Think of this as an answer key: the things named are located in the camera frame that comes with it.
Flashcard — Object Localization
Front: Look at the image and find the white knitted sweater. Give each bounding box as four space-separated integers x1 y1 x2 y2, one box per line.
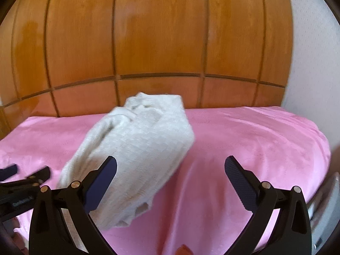
58 93 195 230

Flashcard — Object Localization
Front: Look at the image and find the pink bedspread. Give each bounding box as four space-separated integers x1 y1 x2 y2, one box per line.
0 105 332 255

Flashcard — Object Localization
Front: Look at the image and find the wooden headboard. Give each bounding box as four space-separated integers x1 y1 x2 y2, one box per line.
1 0 293 137

